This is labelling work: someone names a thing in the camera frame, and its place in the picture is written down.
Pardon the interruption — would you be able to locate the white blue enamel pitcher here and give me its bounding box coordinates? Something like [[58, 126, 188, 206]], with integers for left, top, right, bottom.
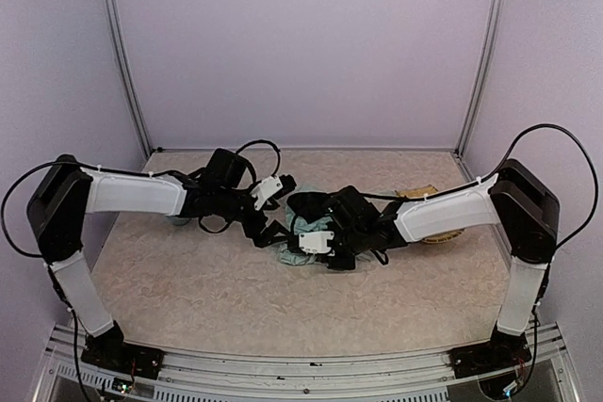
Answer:
[[168, 217, 189, 226]]

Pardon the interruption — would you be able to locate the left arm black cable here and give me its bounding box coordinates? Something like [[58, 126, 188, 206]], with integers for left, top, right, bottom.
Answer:
[[1, 160, 189, 260]]

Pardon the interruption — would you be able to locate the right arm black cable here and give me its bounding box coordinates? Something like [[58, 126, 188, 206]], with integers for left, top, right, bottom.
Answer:
[[357, 123, 595, 250]]

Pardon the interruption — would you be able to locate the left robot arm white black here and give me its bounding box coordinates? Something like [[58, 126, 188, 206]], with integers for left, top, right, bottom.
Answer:
[[26, 149, 295, 356]]

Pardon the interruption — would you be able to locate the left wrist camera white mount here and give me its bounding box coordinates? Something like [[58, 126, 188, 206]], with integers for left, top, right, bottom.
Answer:
[[250, 175, 297, 211]]

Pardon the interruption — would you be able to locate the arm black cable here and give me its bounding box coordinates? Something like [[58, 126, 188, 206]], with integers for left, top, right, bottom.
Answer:
[[357, 123, 595, 250], [1, 160, 189, 260]]

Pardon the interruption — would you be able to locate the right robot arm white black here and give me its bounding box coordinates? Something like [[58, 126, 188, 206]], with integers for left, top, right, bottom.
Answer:
[[323, 159, 561, 338]]

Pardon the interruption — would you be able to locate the woven bamboo tray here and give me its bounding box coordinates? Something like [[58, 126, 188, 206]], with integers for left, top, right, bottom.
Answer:
[[395, 185, 464, 245]]

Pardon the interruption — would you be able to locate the mint green black umbrella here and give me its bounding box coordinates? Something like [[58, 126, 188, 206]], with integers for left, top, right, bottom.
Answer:
[[276, 202, 332, 266]]

